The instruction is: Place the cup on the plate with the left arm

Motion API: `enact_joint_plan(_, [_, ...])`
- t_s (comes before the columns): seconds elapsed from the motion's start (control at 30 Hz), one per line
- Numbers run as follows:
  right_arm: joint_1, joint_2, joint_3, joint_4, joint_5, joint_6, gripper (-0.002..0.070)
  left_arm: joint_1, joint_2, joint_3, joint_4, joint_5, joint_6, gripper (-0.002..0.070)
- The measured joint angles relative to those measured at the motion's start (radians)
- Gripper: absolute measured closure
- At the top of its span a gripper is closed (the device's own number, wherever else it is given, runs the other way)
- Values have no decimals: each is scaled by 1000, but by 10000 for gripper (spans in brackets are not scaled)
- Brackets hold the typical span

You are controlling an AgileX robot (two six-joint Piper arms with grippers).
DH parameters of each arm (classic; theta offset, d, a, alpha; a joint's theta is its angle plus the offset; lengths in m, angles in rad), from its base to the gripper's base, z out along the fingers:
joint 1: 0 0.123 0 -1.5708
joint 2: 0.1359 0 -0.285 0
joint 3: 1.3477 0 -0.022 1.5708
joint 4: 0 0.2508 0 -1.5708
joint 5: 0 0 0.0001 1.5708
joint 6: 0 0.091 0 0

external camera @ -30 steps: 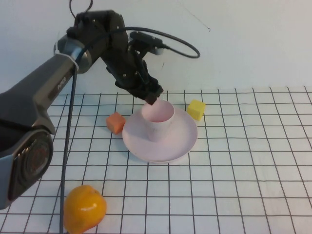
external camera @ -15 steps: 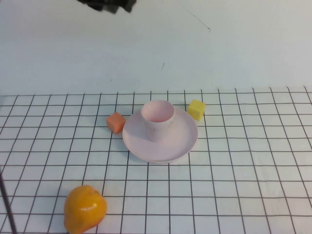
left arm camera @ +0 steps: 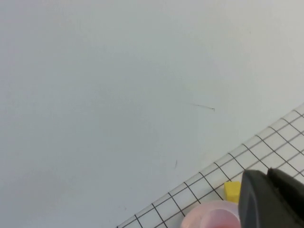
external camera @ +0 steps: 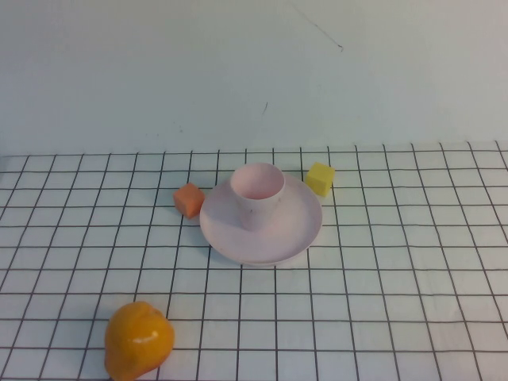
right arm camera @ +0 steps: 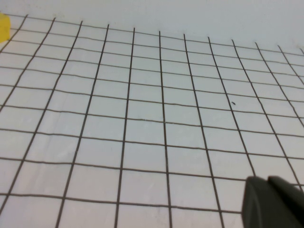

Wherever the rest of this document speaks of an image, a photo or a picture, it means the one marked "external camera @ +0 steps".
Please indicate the orange foam cube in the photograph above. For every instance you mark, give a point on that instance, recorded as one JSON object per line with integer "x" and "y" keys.
{"x": 188, "y": 200}

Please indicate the yellow foam cube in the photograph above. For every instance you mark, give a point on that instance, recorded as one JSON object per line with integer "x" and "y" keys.
{"x": 318, "y": 180}

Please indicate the pale pink round plate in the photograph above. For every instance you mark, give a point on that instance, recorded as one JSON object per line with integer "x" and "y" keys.
{"x": 289, "y": 234}

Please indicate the orange yellow mango fruit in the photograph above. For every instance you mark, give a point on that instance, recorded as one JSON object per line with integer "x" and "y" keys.
{"x": 137, "y": 343}

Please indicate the pale pink plastic cup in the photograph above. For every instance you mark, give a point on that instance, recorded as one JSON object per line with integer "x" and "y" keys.
{"x": 254, "y": 212}

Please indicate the white black grid mat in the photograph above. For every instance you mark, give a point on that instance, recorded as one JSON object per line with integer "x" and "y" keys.
{"x": 357, "y": 278}

